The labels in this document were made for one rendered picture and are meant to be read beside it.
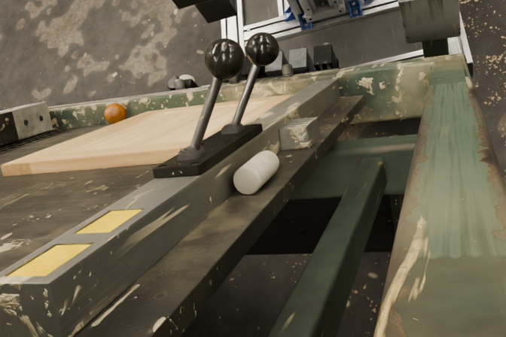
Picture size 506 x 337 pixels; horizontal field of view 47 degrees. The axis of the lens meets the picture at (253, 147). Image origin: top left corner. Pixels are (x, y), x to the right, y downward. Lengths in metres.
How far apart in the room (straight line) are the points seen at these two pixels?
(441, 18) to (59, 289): 1.10
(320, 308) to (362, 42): 1.68
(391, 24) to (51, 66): 1.66
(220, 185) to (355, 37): 1.57
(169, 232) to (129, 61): 2.28
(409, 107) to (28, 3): 2.48
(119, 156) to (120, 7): 2.11
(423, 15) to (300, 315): 0.95
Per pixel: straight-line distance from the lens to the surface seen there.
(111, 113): 1.38
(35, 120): 1.49
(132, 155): 0.85
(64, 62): 2.96
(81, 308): 0.38
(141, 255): 0.44
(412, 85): 1.21
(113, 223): 0.44
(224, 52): 0.53
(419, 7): 1.29
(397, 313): 0.23
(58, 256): 0.40
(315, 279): 0.51
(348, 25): 2.14
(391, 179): 0.90
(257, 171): 0.58
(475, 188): 0.37
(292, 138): 0.77
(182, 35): 2.66
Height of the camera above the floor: 1.96
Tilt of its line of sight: 60 degrees down
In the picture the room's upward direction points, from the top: 43 degrees counter-clockwise
